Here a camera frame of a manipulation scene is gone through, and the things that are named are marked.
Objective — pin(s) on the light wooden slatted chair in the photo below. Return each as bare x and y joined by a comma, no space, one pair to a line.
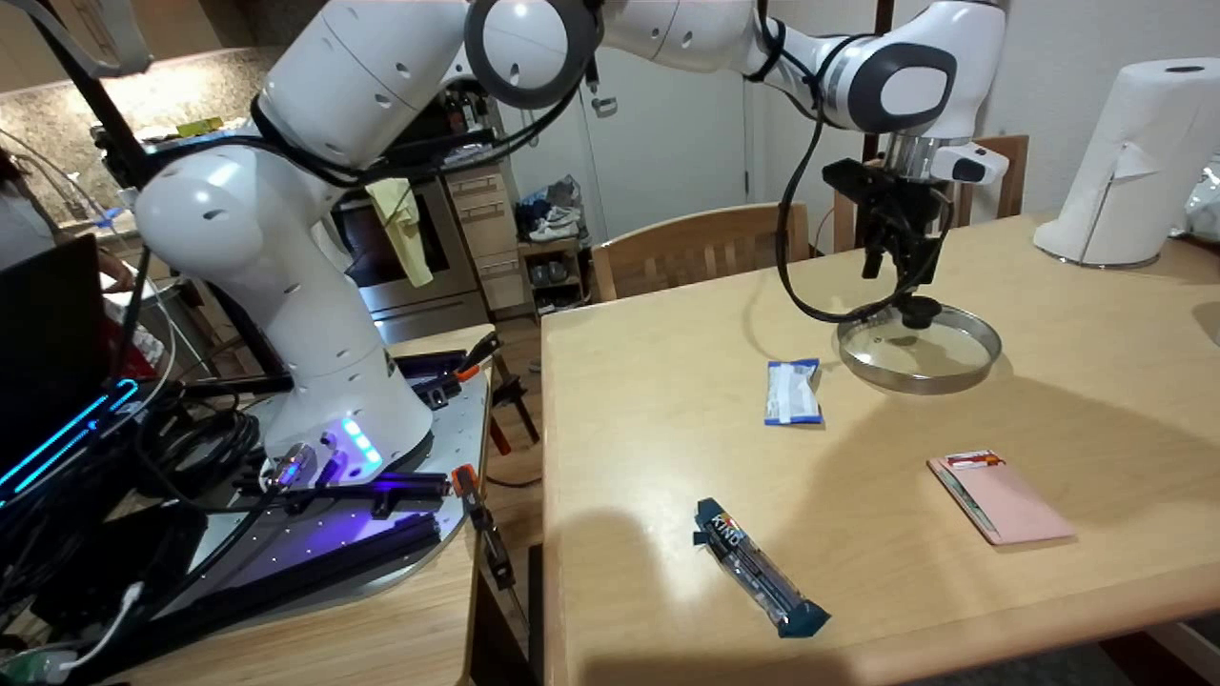
1010,176
700,228

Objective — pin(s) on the white paper towel roll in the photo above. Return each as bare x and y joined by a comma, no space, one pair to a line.
1146,152

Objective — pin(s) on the pair of sneakers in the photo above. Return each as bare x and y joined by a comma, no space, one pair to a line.
553,222

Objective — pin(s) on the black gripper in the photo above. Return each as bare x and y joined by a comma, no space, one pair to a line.
907,210

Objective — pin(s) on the glass lid with black knob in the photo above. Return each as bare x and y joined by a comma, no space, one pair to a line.
940,363

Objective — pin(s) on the low shoe shelf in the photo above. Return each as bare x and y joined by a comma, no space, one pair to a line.
553,273

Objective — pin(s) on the white door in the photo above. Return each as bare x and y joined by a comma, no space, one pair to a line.
673,163

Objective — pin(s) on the black and orange tool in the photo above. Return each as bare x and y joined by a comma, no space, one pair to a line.
470,363

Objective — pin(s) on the white and blue packet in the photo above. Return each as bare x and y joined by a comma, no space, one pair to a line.
794,390

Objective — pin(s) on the yellow hanging towel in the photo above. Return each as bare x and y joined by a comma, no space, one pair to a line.
407,228

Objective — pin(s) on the wooden drawer cabinet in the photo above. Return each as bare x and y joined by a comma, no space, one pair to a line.
489,228

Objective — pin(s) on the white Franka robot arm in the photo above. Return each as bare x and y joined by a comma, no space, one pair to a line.
254,228

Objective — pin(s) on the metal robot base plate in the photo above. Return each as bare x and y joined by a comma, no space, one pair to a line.
316,536

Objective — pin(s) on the black box with blue light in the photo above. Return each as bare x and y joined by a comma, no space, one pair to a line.
63,444

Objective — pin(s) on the black steel oven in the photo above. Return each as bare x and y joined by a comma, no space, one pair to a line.
368,252

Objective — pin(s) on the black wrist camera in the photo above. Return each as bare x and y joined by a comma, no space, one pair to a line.
882,174

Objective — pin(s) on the white plastic bag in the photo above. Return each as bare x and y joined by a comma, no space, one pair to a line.
1207,204

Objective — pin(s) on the black monitor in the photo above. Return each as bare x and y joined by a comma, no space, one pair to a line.
51,344

